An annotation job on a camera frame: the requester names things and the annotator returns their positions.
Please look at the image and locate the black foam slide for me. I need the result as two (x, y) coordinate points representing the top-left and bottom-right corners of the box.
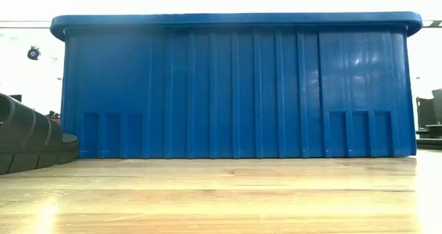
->
(0, 92), (80, 175)

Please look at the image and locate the blue plastic bin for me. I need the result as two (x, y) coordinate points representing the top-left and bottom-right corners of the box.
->
(50, 11), (423, 159)

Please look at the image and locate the small round black device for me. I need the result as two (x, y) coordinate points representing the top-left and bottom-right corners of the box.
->
(26, 46), (41, 61)

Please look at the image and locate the dark grey background equipment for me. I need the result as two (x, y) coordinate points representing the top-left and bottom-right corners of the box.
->
(416, 88), (442, 139)

